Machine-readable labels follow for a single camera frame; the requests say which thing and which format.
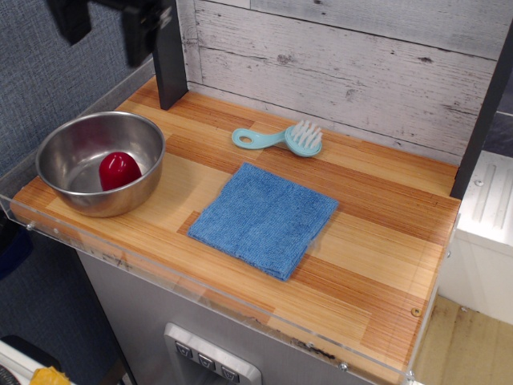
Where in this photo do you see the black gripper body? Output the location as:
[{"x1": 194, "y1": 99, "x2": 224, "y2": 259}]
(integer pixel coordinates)
[{"x1": 95, "y1": 0, "x2": 170, "y2": 30}]

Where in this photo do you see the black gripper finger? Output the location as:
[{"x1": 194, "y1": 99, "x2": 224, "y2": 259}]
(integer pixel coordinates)
[
  {"x1": 46, "y1": 0, "x2": 91, "y2": 45},
  {"x1": 122, "y1": 26, "x2": 160, "y2": 67}
]

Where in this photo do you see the red plastic strawberry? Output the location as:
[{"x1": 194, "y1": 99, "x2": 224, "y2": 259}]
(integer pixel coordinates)
[{"x1": 99, "y1": 152, "x2": 142, "y2": 191}]

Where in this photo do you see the stainless steel pot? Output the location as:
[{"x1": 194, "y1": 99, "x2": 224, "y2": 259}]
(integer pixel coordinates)
[{"x1": 35, "y1": 111, "x2": 166, "y2": 217}]

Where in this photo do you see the blue folded cloth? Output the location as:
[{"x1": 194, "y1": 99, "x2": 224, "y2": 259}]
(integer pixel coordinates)
[{"x1": 188, "y1": 163, "x2": 338, "y2": 282}]

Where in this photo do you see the teal dish brush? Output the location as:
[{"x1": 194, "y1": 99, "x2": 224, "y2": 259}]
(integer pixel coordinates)
[{"x1": 232, "y1": 120, "x2": 322, "y2": 157}]

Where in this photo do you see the clear acrylic edge guard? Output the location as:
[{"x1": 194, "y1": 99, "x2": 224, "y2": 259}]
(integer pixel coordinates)
[{"x1": 2, "y1": 188, "x2": 458, "y2": 384}]

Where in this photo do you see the silver dispenser button panel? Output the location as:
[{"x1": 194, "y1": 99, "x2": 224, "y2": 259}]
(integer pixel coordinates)
[{"x1": 164, "y1": 322, "x2": 262, "y2": 384}]

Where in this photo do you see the white side cabinet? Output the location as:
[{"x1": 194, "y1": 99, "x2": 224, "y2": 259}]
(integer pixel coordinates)
[{"x1": 438, "y1": 151, "x2": 512, "y2": 324}]

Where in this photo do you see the dark grey left post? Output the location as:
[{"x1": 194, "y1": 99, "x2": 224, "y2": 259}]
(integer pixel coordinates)
[{"x1": 153, "y1": 1, "x2": 188, "y2": 110}]

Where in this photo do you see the dark grey post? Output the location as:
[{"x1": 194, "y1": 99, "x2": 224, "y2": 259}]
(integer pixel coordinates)
[
  {"x1": 153, "y1": 1, "x2": 188, "y2": 110},
  {"x1": 450, "y1": 25, "x2": 512, "y2": 200}
]

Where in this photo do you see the dark grey right post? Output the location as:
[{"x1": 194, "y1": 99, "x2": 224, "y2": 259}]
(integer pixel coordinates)
[{"x1": 450, "y1": 25, "x2": 512, "y2": 200}]

